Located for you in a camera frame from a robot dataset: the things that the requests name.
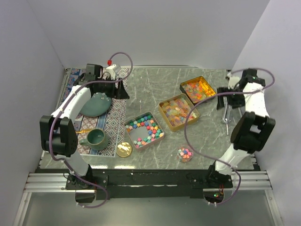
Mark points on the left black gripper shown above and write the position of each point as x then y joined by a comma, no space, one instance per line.
120,93

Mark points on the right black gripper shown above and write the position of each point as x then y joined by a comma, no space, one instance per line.
236,104

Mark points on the silver metal scoop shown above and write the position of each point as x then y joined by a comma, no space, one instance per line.
226,117

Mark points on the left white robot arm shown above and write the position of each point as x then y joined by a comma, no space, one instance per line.
57,133

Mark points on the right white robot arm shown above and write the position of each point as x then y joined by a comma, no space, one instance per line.
252,130

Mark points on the gold tin of neon candies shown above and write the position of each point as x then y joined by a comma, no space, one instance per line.
197,89

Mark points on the pink tin of star candies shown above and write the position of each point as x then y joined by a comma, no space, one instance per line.
144,131

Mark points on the gold tin of pastel candies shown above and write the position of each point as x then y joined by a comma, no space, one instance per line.
175,110

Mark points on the teal ceramic plate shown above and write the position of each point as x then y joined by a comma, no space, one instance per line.
97,105

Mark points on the patterned placemat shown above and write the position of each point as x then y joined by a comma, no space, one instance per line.
111,122

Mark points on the gold spoon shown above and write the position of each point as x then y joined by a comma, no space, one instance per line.
83,131

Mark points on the teal ceramic cup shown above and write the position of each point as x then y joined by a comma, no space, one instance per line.
96,139

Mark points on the round gold tin lid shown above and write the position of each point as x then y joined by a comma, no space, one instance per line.
124,149

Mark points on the clear plastic ball half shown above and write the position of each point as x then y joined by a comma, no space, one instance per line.
184,154

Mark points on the black base bar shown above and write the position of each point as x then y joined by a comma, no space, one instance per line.
146,183

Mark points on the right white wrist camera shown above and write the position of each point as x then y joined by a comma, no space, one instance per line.
233,81

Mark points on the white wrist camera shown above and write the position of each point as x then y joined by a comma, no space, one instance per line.
111,70
233,81

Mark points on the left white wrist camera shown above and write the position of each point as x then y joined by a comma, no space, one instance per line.
111,70

